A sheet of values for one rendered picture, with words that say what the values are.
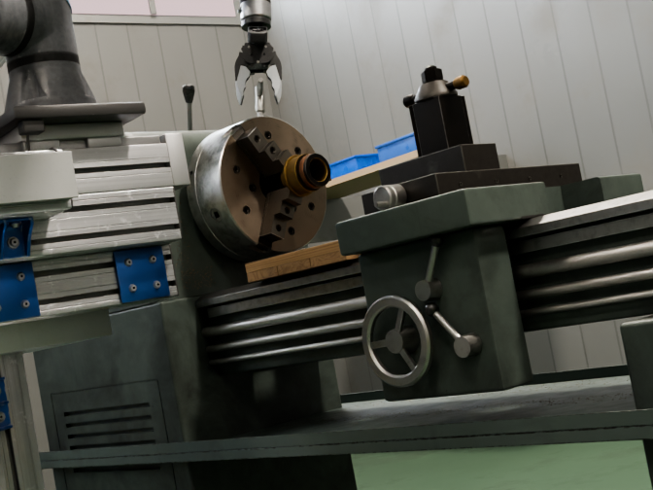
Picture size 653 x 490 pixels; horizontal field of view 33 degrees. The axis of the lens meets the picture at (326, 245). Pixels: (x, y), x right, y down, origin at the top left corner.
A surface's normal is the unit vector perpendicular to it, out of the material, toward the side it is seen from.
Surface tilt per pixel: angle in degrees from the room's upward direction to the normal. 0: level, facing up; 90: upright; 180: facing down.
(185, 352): 90
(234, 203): 90
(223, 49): 90
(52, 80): 73
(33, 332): 90
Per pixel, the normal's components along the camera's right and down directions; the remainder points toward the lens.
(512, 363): 0.67, -0.17
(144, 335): -0.72, 0.09
